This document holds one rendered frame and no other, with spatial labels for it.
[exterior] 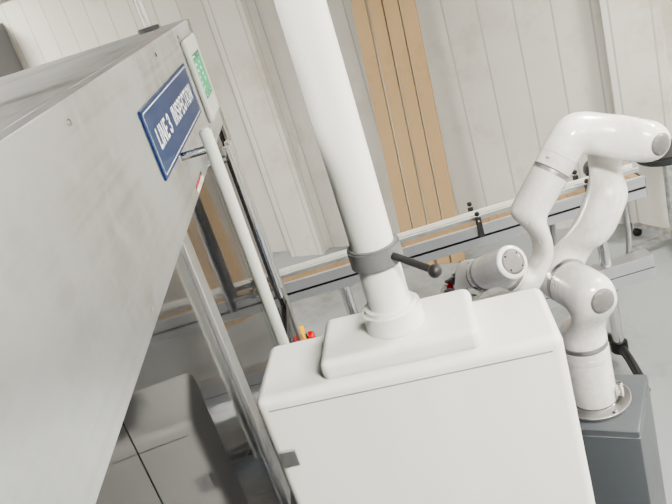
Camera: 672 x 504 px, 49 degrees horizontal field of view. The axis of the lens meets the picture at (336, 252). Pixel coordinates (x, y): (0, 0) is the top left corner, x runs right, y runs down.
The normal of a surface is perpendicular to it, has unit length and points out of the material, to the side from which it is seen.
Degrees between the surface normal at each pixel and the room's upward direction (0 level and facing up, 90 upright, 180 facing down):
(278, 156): 90
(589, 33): 90
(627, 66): 90
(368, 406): 90
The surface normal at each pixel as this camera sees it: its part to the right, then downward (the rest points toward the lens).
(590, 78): -0.41, 0.46
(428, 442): -0.06, 0.40
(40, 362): 0.96, -0.29
